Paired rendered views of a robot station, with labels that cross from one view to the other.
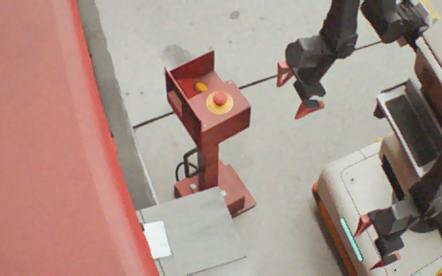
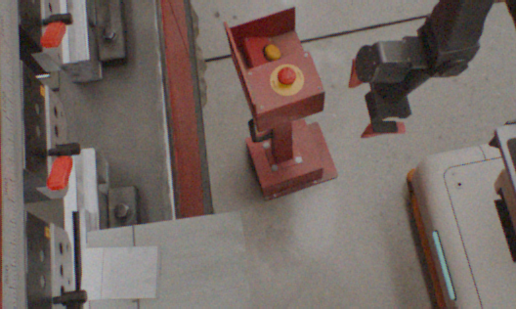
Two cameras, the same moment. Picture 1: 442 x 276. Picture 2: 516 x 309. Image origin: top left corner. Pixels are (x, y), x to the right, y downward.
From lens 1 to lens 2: 48 cm
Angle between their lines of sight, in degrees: 14
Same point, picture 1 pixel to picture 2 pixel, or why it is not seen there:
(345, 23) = (458, 30)
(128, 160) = (150, 143)
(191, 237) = (189, 275)
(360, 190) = (467, 200)
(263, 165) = (356, 130)
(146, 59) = not seen: outside the picture
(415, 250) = not seen: outside the picture
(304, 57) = (379, 72)
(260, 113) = not seen: hidden behind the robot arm
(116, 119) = (146, 84)
